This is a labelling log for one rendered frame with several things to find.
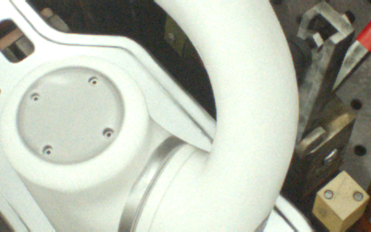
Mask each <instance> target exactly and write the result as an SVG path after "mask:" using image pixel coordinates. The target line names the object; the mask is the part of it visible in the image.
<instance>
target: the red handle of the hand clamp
mask: <svg viewBox="0 0 371 232"><path fill-rule="evenodd" d="M356 39H357V41H356V42H355V43H354V44H353V45H352V46H351V48H350V49H348V50H347V54H346V56H345V58H344V63H343V64H342V66H341V68H340V72H339V74H338V76H337V79H336V82H335V84H334V87H333V90H332V92H331V96H330V97H329V99H328V101H329V100H330V99H331V98H332V96H334V94H335V93H337V91H338V89H340V87H341V86H343V85H344V83H345V82H346V81H347V79H349V78H350V77H351V75H353V74H354V73H355V71H356V70H357V69H358V68H359V67H360V66H361V65H362V64H363V63H364V61H365V60H366V59H367V58H368V57H369V56H370V54H371V20H370V23H368V24H367V26H365V28H364V29H363V30H362V31H361V32H360V33H359V35H358V36H357V37H356ZM302 115H303V114H302V113H300V111H299V120H298V126H299V123H300V119H301V117H302ZM298 126H297V128H298Z"/></svg>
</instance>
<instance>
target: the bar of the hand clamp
mask: <svg viewBox="0 0 371 232"><path fill-rule="evenodd" d="M354 20H355V16H354V13H353V12H351V11H350V10H347V11H345V12H344V13H342V12H338V11H334V9H332V8H331V6H329V5H328V4H327V3H326V2H324V1H322V2H320V3H318V4H317V5H316V6H314V7H313V8H311V9H310V10H308V11H307V12H305V13H303V18H302V20H301V23H300V28H299V31H298V34H297V35H288V36H286V37H285V38H286V41H287V45H288V47H289V49H290V51H291V58H292V60H293V63H294V70H295V76H296V81H297V90H298V96H299V111H300V113H302V114H303V115H302V117H301V119H300V123H299V126H298V128H297V136H296V140H295V145H294V153H296V152H297V146H298V145H299V143H300V141H301V140H302V139H304V137H305V136H307V134H309V133H311V131H313V130H314V129H315V128H317V126H318V125H319V122H320V119H321V117H322V115H323V113H324V109H325V107H326V105H327V103H328V99H329V97H330V96H331V92H332V90H333V87H334V84H335V82H336V79H337V76H338V74H339V72H340V68H341V66H342V64H343V63H344V58H345V56H346V54H347V50H348V48H349V46H350V44H351V41H352V38H353V36H354V32H355V29H354V27H353V26H351V24H350V23H353V22H354Z"/></svg>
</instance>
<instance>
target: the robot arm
mask: <svg viewBox="0 0 371 232"><path fill-rule="evenodd" d="M154 1H155V2H156V3H157V4H159V5H160V6H161V7H162V8H163V9H164V10H165V11H166V12H167V13H168V14H169V15H170V16H171V17H172V18H173V19H174V20H175V21H176V23H177V24H178V25H179V27H180V28H181V29H183V32H185V33H186V35H187V36H188V38H189V39H190V41H191V42H192V43H193V46H195V48H196V50H197V52H198V53H199V55H200V58H201V59H202V61H203V63H204V66H205V68H206V69H207V73H208V75H209V78H210V82H211V85H212V89H213V95H214V98H215V102H216V133H215V136H214V139H213V145H212V149H211V151H210V152H208V151H205V150H201V149H199V148H198V147H195V146H193V145H192V144H190V143H187V142H186V141H184V140H182V139H180V138H179V137H177V136H175V135H173V134H172V133H170V132H169V131H168V130H165V129H164V128H163V127H162V126H160V125H159V124H158V123H157V122H156V121H155V120H154V119H153V118H152V117H151V116H150V115H149V110H148V107H147V103H146V98H145V96H144V94H143V92H142V90H141V88H140V86H139V85H138V83H137V82H136V80H135V79H134V78H133V77H132V76H131V75H130V74H129V73H128V72H127V71H126V70H125V69H123V68H122V67H121V66H119V65H117V64H115V63H114V62H112V61H109V60H107V59H103V58H100V57H98V56H86V55H73V56H61V57H59V58H56V59H51V60H49V61H48V62H45V63H42V64H41V65H39V66H37V67H35V68H34V69H32V70H31V71H30V72H28V73H27V74H26V75H25V76H23V77H22V79H20V80H19V82H18V83H17V84H16V85H15V87H14V88H13V89H12V90H11V92H10V93H9V96H8V97H7V99H6V102H5V104H4V106H3V107H2V114H1V116H0V139H1V143H2V149H3V151H4V153H5V155H6V158H7V159H8V160H9V163H10V165H11V166H12V168H13V169H14V170H15V172H16V173H17V175H18V176H19V179H20V180H21V181H22V183H23V184H24V185H25V186H26V188H27V189H28V191H29V193H30V194H31V195H32V197H33V199H34V200H35V203H37V205H38V206H39V208H40V209H41V210H42V213H43V214H44V215H45V216H46V219H47V220H48V221H49V223H50V224H51V225H52V232H263V230H264V229H265V227H266V226H267V223H268V221H269V217H270V213H271V212H272V209H273V208H274V204H275V202H276V201H277V197H278V194H279V193H280V189H281V187H282V184H283V181H284V179H285V176H286V174H287V169H288V167H289V165H290V162H291V157H292V154H293V152H294V145H295V140H296V136H297V126H298V120H299V96H298V90H297V81H296V76H295V70H294V63H293V60H292V58H291V51H290V49H289V47H288V45H287V41H286V38H285V35H284V32H283V31H282V28H281V26H280V23H279V22H278V19H277V16H276V15H275V13H274V9H273V8H272V6H271V5H270V2H269V0H154Z"/></svg>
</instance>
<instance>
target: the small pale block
mask: <svg viewBox="0 0 371 232"><path fill-rule="evenodd" d="M369 199H370V196H369V195H368V194H367V193H366V192H365V191H364V189H362V188H361V187H360V186H359V185H358V184H357V183H356V182H355V181H354V180H353V179H352V178H351V177H350V176H349V175H348V174H347V172H345V171H342V172H341V173H340V174H339V175H338V176H336V177H335V178H334V180H331V182H330V183H327V185H326V186H324V187H323V188H322V189H321V190H320V191H318V193H317V194H316V197H315V202H314V207H313V210H312V212H311V215H312V216H313V217H314V219H315V224H314V226H315V227H316V228H317V230H319V232H350V230H351V229H352V227H353V226H354V225H356V223H357V222H359V221H360V220H361V219H362V216H363V213H364V211H365V208H366V206H367V203H368V202H369Z"/></svg>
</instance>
